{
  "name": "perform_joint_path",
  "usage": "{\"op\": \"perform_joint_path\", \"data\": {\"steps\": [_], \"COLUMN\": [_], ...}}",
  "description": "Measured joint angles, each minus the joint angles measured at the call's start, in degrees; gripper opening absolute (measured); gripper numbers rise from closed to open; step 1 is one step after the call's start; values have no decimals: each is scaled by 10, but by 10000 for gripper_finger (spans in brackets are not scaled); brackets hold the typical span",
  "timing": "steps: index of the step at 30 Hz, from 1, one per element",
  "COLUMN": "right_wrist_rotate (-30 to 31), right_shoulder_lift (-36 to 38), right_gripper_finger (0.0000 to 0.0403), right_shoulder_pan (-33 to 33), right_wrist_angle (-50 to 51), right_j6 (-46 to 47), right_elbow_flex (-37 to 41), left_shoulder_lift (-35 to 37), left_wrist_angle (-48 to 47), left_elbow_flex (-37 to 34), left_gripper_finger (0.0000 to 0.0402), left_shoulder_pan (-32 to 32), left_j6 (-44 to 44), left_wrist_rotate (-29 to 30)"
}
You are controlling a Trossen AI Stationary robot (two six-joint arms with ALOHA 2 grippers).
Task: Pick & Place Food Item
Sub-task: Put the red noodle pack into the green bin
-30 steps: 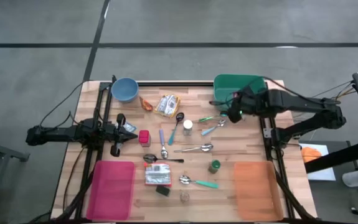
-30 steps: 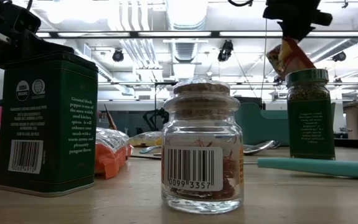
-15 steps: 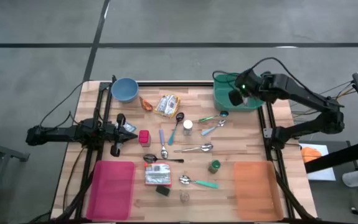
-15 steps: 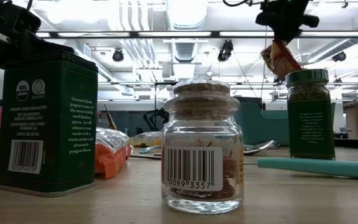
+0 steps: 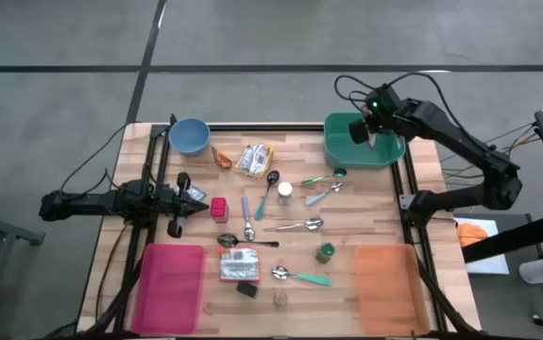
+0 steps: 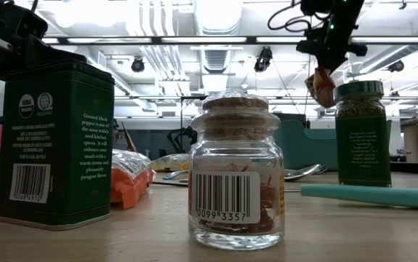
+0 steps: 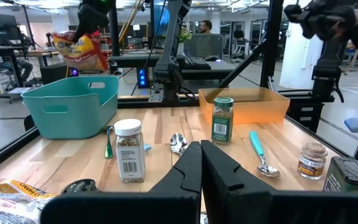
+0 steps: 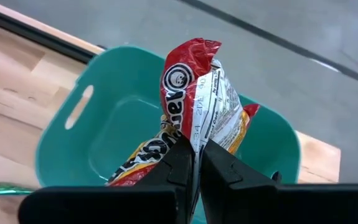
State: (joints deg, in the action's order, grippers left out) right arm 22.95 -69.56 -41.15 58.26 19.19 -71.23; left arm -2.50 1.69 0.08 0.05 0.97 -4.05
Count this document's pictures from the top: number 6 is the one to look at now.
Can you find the crinkled clear snack bag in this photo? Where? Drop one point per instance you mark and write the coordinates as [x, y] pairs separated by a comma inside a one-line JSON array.
[[170, 162]]

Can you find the orange and silver snack packet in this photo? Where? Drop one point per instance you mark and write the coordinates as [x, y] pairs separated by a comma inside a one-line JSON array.
[[128, 189]]

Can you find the green-lid oregano spice jar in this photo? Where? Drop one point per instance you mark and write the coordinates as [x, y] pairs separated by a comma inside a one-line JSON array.
[[363, 145]]

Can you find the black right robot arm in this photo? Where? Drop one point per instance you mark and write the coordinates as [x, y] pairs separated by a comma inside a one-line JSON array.
[[346, 14]]

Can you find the black ceiling spotlight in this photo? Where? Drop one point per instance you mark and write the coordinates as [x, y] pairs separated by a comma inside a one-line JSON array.
[[396, 66], [137, 64], [263, 58]]

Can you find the silver and yellow snack bag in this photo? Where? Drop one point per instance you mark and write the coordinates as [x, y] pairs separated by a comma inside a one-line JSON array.
[[321, 89]]

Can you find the black background robot arm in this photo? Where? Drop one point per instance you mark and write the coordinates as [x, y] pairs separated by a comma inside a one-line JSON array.
[[179, 136]]

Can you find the black overhead crossbar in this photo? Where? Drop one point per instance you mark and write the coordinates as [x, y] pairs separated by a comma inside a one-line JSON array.
[[251, 40]]

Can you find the black background rig frame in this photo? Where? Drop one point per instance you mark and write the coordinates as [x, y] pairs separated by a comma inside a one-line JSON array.
[[157, 97]]

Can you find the plain silver spoon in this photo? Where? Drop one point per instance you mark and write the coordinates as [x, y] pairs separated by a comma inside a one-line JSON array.
[[299, 174]]

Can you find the silver ceiling air duct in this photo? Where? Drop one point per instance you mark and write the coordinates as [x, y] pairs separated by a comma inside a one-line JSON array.
[[217, 14]]

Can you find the small orange snack packet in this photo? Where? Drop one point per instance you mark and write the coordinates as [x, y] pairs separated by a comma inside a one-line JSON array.
[[128, 138]]

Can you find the black small block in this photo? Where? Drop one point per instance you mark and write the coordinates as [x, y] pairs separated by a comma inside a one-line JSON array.
[[56, 145]]

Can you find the green plastic bin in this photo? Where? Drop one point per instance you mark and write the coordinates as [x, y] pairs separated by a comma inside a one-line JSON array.
[[303, 149]]

